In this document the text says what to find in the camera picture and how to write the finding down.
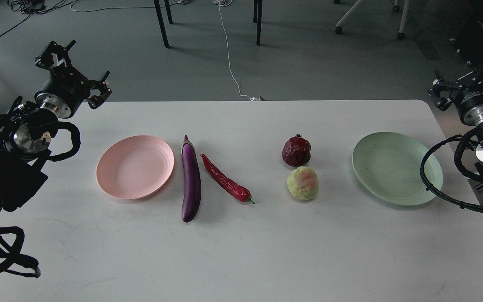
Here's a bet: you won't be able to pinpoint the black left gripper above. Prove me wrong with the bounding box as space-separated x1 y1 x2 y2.
34 40 112 119

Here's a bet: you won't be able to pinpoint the white floor cable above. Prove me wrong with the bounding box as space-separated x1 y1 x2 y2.
213 0 261 102

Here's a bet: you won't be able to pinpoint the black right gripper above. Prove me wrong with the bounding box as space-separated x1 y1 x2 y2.
428 60 483 125

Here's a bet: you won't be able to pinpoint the black table leg right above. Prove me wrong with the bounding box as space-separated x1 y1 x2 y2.
253 0 263 46

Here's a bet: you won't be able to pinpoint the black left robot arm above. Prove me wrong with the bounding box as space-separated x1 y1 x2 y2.
0 41 112 278

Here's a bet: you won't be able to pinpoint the purple eggplant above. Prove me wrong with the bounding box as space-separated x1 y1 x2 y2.
181 135 202 222

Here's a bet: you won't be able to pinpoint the white chair base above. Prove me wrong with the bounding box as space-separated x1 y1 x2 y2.
334 0 411 41

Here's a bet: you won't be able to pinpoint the black table leg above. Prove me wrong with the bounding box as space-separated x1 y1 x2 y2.
253 0 263 46
153 0 173 49

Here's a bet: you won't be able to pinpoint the dark red pomegranate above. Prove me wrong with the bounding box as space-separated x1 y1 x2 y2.
281 134 311 167

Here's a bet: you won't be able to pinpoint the black floor cables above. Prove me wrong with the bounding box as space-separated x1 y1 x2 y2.
0 0 74 50

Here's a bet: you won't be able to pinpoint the green pink peach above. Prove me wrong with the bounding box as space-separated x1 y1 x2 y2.
287 167 319 200

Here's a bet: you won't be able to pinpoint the red chili pepper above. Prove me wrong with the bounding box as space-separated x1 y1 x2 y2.
200 154 256 204

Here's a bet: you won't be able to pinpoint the light green plate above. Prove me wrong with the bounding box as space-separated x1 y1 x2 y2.
351 132 436 207

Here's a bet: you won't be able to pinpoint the pink plate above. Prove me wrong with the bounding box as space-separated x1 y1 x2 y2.
96 135 175 200

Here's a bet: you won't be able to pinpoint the black table leg left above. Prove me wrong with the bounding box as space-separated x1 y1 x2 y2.
153 0 173 49

